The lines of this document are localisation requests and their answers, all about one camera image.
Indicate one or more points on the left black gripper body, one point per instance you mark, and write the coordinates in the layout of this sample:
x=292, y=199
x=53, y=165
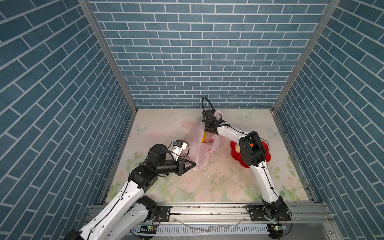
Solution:
x=177, y=171

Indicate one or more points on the red flower-shaped plate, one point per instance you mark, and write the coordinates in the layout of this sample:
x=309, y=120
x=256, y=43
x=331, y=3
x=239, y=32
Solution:
x=236, y=153

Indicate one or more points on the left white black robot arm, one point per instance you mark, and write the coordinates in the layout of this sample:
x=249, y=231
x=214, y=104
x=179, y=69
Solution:
x=131, y=206

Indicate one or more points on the pink plastic bag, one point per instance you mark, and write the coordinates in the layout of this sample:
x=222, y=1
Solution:
x=200, y=152

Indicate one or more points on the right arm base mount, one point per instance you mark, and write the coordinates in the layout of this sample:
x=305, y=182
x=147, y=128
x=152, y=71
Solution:
x=258, y=214

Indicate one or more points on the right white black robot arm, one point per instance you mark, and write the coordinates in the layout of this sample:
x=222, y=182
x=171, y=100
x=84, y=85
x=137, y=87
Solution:
x=254, y=155

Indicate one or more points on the yellow fake banana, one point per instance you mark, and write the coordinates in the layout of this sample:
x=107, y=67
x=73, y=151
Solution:
x=204, y=137

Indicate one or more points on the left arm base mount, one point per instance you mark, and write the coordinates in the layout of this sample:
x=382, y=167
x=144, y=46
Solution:
x=159, y=214

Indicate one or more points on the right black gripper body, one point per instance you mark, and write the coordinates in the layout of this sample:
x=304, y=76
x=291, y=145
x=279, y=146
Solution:
x=206, y=125

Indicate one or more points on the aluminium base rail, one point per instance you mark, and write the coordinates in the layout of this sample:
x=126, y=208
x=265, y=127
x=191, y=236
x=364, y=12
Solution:
x=231, y=213

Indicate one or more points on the white slotted cable duct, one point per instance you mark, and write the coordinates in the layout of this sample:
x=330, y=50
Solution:
x=201, y=230

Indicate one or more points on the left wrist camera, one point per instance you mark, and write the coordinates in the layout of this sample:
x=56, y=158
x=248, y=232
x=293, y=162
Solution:
x=178, y=147

